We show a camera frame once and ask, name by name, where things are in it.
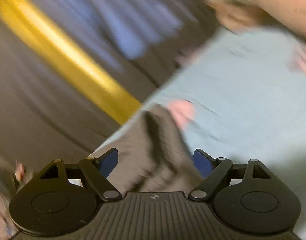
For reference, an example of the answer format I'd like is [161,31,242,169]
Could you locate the grey sweatpants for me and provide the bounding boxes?
[108,105,203,194]

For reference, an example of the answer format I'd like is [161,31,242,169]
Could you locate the light blue bed sheet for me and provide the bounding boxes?
[87,26,306,240]

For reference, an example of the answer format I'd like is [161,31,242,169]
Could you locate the yellow curtain strip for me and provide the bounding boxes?
[0,0,141,125]

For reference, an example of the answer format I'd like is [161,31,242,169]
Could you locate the pink plush toy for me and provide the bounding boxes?
[204,0,306,39]

